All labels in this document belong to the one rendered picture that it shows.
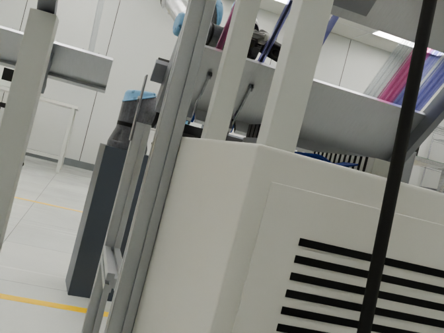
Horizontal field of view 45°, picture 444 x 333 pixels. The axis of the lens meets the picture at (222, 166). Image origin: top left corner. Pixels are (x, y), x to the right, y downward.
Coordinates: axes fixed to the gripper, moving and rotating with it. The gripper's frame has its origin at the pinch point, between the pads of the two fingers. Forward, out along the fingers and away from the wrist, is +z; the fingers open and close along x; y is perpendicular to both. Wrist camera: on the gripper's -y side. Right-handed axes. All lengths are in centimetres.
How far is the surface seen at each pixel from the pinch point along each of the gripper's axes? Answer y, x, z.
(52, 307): 34, -95, 19
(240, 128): 0.7, -13.4, 10.8
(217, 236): 25, 26, 90
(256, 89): 1.1, -1.7, 9.4
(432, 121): -44.0, 7.6, 14.2
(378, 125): -34.6, -0.9, 9.6
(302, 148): -17.5, -13.1, 11.9
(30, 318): 40, -87, 30
